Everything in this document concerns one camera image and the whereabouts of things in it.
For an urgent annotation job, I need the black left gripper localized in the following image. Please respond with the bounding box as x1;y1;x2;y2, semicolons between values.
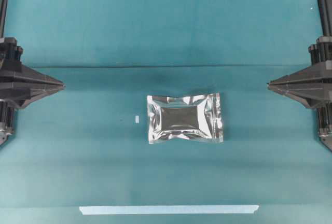
1;37;65;145

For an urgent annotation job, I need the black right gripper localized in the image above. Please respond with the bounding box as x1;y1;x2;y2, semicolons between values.
268;36;331;139

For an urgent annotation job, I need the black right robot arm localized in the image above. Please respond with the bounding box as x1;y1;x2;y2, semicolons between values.
268;0;331;144

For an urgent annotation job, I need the long blue tape strip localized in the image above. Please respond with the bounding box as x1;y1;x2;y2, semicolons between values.
79;205;259;215

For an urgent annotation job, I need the silver zip bag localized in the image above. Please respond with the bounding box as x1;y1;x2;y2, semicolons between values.
147;93;224;144

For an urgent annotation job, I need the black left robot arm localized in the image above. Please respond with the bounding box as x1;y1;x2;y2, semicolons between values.
1;0;65;144

